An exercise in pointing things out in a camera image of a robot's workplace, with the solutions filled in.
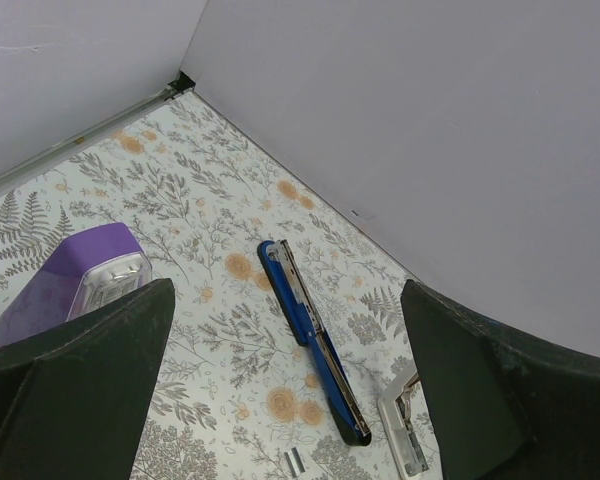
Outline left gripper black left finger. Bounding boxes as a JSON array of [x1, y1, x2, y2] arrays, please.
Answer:
[[0, 279, 175, 479]]

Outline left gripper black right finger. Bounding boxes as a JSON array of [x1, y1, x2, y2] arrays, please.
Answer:
[[401, 280, 600, 479]]

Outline white stapler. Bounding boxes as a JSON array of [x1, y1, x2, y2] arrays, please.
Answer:
[[377, 362, 429, 479]]

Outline purple stapler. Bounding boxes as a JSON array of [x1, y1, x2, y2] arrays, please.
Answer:
[[0, 223, 152, 347]]

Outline small staple strip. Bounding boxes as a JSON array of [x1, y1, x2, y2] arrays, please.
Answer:
[[284, 447, 306, 478]]

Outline blue stapler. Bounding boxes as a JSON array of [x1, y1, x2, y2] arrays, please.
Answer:
[[257, 240, 372, 446]]

